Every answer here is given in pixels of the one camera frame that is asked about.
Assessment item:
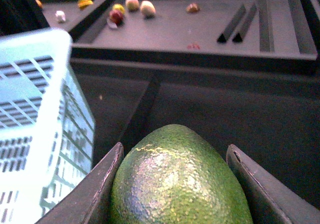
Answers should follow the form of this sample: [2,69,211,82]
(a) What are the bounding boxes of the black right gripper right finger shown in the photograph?
[226,144,320,224]

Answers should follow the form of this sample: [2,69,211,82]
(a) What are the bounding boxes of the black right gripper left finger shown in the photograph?
[37,142,124,224]

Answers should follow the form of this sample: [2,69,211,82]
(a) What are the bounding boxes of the light blue plastic basket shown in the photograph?
[0,28,95,224]

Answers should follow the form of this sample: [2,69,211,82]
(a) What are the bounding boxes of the green avocado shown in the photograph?
[110,124,253,224]

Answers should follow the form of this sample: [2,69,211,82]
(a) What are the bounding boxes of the black avocado tray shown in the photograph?
[71,57,320,207]

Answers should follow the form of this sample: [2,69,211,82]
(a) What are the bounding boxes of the black triangular divider two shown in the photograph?
[232,3,257,43]

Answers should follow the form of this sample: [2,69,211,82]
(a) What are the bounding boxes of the white garlic bulb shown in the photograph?
[55,10,67,23]

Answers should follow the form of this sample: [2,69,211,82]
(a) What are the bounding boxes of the red and yellow apple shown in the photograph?
[109,10,124,26]

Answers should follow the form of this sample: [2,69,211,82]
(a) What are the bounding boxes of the black far tray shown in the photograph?
[73,0,318,61]

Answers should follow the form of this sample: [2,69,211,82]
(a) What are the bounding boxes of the yellow lemon fruit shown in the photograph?
[112,3,126,15]

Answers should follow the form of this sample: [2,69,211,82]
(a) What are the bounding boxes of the black triangular divider one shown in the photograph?
[216,4,247,44]

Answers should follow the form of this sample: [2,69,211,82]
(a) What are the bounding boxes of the yellow star fruit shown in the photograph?
[77,0,94,10]

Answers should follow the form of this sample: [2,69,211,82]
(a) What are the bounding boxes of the pale peach fruit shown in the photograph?
[140,0,156,18]

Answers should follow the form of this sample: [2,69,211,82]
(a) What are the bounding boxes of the pink green peach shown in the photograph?
[125,0,140,12]

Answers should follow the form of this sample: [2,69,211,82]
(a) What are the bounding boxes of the brown small fruit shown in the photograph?
[186,3,200,14]

